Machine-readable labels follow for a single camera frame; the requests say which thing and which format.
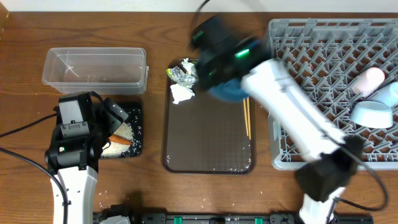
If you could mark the clear plastic bin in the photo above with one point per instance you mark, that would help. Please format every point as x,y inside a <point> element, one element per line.
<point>105,70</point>

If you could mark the orange carrot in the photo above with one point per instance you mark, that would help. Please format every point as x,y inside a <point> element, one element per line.
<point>119,140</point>

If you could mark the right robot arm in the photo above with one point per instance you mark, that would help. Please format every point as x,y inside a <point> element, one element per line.
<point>331,157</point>

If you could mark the dark blue plate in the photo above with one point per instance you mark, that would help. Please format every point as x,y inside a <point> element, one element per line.
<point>230,91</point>

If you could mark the black waste tray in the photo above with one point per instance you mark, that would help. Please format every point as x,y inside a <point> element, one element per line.
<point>133,109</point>

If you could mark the foil wrapper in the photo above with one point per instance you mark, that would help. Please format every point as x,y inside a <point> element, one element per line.
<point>186,79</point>

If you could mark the white rice pile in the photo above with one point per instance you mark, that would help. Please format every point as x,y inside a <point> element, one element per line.
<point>115,150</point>

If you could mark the grey dishwasher rack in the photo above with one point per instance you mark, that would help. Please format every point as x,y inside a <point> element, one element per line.
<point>325,57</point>

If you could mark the dark brown serving tray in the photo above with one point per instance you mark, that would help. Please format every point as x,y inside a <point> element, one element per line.
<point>205,135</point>

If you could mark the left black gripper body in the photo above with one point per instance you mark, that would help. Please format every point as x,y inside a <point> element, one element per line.
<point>98,129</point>

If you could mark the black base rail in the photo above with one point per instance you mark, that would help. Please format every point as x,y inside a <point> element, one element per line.
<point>125,214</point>

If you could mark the light blue cup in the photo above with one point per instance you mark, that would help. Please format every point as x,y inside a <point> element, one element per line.
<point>387,95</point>

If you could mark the pale pink cup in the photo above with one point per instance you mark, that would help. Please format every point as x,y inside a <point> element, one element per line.
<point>368,81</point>

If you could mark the crumpled white tissue top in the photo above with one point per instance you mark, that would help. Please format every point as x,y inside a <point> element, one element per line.
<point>189,66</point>

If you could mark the white tissue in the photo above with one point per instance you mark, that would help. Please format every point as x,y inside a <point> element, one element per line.
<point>181,93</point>
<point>189,66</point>

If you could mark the light blue bowl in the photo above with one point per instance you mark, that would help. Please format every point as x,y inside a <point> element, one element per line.
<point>372,114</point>

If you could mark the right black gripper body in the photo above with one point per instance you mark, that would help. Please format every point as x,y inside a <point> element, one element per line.
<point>219,68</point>

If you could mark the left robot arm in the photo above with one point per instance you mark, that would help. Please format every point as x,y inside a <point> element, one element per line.
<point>73,185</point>

